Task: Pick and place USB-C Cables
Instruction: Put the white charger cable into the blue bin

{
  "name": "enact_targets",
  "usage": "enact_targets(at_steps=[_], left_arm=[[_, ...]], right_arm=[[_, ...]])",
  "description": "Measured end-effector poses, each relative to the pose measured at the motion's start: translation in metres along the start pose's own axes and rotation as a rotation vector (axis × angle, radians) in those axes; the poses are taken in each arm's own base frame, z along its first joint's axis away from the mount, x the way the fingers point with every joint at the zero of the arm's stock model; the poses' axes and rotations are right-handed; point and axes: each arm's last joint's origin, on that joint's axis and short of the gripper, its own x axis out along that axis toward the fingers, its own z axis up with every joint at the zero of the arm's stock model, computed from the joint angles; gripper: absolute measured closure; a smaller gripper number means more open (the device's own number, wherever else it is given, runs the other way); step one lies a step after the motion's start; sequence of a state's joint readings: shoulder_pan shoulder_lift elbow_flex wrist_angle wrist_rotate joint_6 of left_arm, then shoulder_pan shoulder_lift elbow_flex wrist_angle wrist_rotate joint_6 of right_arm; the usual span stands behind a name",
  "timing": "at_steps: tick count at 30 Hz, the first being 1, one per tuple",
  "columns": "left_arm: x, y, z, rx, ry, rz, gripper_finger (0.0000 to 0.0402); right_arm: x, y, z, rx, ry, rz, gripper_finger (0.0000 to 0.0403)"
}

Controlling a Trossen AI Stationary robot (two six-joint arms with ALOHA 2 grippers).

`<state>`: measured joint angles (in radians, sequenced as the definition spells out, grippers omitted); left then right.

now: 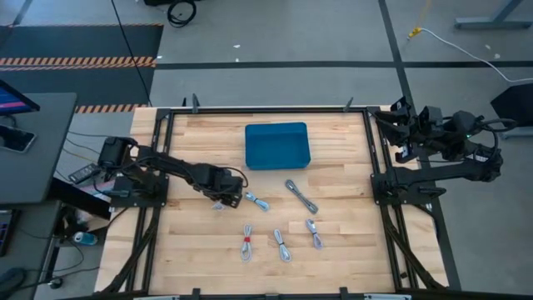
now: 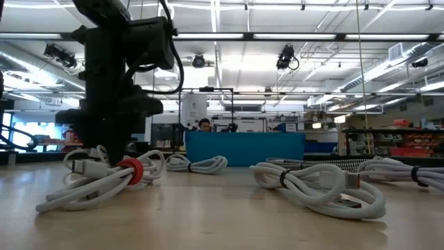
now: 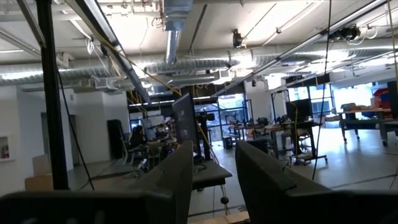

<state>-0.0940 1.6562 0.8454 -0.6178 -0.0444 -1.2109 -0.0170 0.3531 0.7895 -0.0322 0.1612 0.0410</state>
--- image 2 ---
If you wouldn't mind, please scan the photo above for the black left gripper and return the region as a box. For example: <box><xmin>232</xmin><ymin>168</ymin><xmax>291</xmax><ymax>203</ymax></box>
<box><xmin>55</xmin><ymin>24</ymin><xmax>164</xmax><ymax>165</ymax></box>

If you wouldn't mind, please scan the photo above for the white USB-C cable red tie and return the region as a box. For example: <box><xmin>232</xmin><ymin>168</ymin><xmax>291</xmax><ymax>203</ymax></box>
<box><xmin>35</xmin><ymin>149</ymin><xmax>167</xmax><ymax>213</ymax></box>

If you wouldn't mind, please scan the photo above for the white USB-C cable black tie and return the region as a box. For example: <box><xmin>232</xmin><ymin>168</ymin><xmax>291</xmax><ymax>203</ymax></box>
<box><xmin>165</xmin><ymin>153</ymin><xmax>229</xmax><ymax>175</ymax></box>
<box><xmin>357</xmin><ymin>156</ymin><xmax>444</xmax><ymax>194</ymax></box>

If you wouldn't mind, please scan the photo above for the thick white braided USB-C cable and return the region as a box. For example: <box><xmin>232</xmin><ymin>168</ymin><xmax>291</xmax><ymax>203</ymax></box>
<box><xmin>249</xmin><ymin>162</ymin><xmax>386</xmax><ymax>220</ymax></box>

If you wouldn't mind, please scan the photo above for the black-white braided USB-C cable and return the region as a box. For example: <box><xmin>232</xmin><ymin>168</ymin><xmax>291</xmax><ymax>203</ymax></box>
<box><xmin>266</xmin><ymin>157</ymin><xmax>374</xmax><ymax>174</ymax></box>

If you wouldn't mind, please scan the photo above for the red storage bins stack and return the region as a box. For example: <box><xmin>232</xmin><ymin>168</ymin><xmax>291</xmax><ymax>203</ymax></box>
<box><xmin>62</xmin><ymin>130</ymin><xmax>84</xmax><ymax>152</ymax></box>

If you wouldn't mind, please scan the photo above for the white cylindrical tank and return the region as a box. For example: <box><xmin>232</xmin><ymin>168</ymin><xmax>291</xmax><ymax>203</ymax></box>
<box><xmin>180</xmin><ymin>94</ymin><xmax>208</xmax><ymax>131</ymax></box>

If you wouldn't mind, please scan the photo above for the person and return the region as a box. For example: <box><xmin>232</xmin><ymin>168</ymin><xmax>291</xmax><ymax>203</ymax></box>
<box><xmin>197</xmin><ymin>117</ymin><xmax>212</xmax><ymax>133</ymax></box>

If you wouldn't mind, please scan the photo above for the blue plastic tray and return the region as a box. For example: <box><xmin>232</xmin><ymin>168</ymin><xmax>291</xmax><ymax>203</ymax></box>
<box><xmin>185</xmin><ymin>131</ymin><xmax>306</xmax><ymax>167</ymax></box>

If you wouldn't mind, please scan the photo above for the small blue box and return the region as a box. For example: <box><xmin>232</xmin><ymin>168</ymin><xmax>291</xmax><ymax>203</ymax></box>
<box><xmin>277</xmin><ymin>122</ymin><xmax>298</xmax><ymax>133</ymax></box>

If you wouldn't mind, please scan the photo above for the blue storage bin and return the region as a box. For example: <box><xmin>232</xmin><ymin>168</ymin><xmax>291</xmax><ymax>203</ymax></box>
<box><xmin>304</xmin><ymin>141</ymin><xmax>338</xmax><ymax>154</ymax></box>

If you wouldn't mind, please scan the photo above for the black shelving unit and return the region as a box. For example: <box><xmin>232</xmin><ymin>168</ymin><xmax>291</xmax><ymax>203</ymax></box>
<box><xmin>341</xmin><ymin>127</ymin><xmax>444</xmax><ymax>157</ymax></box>

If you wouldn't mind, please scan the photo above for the white air vent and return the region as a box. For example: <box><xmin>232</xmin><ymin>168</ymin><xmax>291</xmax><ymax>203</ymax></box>
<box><xmin>388</xmin><ymin>42</ymin><xmax>404</xmax><ymax>62</ymax></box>

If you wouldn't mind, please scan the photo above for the red storage bin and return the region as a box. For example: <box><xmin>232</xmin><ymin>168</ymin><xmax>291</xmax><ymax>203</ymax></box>
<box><xmin>390</xmin><ymin>147</ymin><xmax>431</xmax><ymax>157</ymax></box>

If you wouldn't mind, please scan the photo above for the black cable loop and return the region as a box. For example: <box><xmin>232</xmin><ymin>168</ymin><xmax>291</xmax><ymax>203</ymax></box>
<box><xmin>0</xmin><ymin>123</ymin><xmax>39</xmax><ymax>151</ymax></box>

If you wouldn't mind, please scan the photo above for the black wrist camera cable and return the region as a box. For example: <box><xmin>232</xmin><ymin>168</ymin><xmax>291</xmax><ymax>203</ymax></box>
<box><xmin>124</xmin><ymin>0</ymin><xmax>185</xmax><ymax>95</ymax></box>

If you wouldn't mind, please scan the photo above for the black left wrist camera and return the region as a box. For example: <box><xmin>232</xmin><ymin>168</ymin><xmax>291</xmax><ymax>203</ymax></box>
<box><xmin>123</xmin><ymin>16</ymin><xmax>176</xmax><ymax>70</ymax></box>

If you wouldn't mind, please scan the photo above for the silver ventilation duct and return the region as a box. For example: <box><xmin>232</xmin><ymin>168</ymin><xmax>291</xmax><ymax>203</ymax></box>
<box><xmin>0</xmin><ymin>41</ymin><xmax>86</xmax><ymax>91</ymax></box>
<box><xmin>341</xmin><ymin>43</ymin><xmax>444</xmax><ymax>93</ymax></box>

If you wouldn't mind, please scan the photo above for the black overhead frame beam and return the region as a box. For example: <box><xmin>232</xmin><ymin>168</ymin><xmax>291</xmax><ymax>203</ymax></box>
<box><xmin>0</xmin><ymin>31</ymin><xmax>444</xmax><ymax>42</ymax></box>

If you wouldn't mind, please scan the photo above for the yellow hanging rope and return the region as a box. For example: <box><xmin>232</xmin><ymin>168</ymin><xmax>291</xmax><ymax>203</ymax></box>
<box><xmin>355</xmin><ymin>0</ymin><xmax>370</xmax><ymax>156</ymax></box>

